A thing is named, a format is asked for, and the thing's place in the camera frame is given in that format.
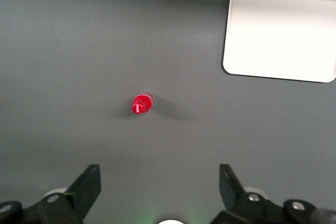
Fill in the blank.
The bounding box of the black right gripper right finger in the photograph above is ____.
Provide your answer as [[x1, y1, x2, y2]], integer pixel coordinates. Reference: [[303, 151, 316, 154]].
[[209, 163, 336, 224]]

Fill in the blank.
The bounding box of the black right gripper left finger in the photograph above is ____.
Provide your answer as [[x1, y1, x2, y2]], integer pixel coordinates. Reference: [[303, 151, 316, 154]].
[[0, 164, 102, 224]]

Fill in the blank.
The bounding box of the red coke bottle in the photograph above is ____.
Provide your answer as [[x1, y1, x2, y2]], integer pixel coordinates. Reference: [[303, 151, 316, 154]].
[[131, 92, 155, 115]]

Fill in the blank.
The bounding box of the white rectangular tray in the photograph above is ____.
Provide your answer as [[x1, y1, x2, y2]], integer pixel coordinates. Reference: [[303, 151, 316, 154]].
[[222, 0, 336, 83]]

